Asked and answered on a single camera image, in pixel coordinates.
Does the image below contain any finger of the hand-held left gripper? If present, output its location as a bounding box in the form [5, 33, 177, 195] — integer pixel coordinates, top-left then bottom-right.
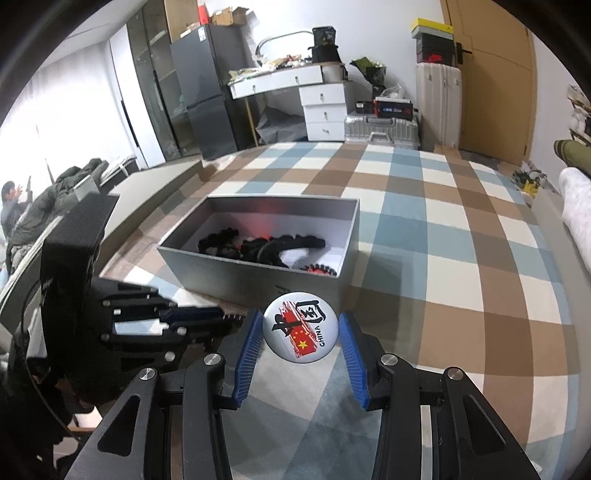
[102, 285, 246, 325]
[103, 322, 219, 368]

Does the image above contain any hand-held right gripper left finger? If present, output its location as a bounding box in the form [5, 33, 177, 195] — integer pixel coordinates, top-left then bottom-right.
[65, 308, 266, 480]

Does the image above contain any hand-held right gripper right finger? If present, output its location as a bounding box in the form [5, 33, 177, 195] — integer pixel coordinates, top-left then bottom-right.
[338, 311, 544, 480]

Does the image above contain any grey cardboard box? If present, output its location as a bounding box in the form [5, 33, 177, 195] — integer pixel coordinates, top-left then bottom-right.
[157, 195, 361, 311]

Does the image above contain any white printed pin badge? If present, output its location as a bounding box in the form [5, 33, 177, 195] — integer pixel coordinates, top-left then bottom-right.
[262, 292, 341, 358]

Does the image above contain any black spiral bracelet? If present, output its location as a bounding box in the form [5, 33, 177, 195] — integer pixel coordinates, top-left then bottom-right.
[298, 262, 342, 277]

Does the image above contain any black cutout piece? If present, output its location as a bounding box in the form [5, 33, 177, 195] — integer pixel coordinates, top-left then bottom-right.
[240, 234, 326, 269]

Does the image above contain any dark padded jacket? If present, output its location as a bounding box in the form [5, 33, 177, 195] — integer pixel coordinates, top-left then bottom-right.
[9, 158, 109, 245]

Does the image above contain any checkered bed cover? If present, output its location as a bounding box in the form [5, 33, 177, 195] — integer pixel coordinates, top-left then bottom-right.
[92, 141, 591, 480]

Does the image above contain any person's dark clothing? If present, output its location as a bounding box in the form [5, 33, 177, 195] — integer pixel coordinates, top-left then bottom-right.
[0, 342, 98, 480]

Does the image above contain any glass door cabinet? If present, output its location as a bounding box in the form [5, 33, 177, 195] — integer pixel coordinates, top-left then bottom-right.
[108, 0, 185, 169]

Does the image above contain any yellow wooden stick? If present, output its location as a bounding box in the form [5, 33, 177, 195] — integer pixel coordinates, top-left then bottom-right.
[245, 97, 258, 148]

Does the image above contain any dark grey cloth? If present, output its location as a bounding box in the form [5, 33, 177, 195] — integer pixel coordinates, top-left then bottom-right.
[256, 106, 308, 146]

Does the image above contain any dark grey fridge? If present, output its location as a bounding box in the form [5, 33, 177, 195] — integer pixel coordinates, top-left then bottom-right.
[170, 23, 238, 161]

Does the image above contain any silver suitcase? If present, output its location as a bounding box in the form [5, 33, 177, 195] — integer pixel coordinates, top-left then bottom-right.
[344, 113, 422, 149]

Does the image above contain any white drawer cabinet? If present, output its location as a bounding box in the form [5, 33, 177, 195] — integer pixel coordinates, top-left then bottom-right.
[299, 82, 354, 141]

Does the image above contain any white desk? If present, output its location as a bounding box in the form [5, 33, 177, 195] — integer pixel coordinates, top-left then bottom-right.
[229, 62, 324, 100]

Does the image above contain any yellow floor clutter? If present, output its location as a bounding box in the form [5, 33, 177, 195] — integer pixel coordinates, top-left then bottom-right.
[515, 161, 550, 199]

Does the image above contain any black box with red print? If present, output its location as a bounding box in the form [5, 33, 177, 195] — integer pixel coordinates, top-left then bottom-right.
[373, 98, 414, 120]

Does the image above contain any pile of desk clutter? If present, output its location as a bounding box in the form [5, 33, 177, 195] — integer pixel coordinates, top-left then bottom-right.
[231, 53, 324, 81]

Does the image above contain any white upright suitcase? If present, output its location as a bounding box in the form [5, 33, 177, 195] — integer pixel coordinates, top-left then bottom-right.
[416, 62, 462, 148]

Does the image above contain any white folded blanket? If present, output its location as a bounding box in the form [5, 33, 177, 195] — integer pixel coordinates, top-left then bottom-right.
[558, 167, 591, 259]

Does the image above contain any dark green bouquet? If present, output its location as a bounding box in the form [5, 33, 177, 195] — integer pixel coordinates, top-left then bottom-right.
[350, 56, 387, 95]

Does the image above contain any black gift box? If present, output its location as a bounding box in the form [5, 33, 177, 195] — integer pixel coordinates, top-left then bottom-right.
[311, 27, 341, 63]

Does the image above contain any wooden door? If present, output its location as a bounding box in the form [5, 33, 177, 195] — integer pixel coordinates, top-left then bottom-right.
[441, 0, 539, 164]

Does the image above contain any black red shoebox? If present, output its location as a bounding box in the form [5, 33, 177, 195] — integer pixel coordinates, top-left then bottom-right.
[413, 37, 455, 65]

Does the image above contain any wooden shoe rack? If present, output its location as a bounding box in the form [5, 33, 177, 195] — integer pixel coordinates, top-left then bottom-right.
[566, 85, 591, 141]

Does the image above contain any row of shoes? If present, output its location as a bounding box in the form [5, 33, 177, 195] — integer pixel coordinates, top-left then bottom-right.
[567, 85, 591, 134]

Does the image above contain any yellow-lid shoebox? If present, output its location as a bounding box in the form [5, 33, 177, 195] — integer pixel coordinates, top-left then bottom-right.
[411, 18, 454, 40]

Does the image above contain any oval mirror frame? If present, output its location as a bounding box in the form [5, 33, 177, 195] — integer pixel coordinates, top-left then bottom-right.
[255, 30, 315, 62]

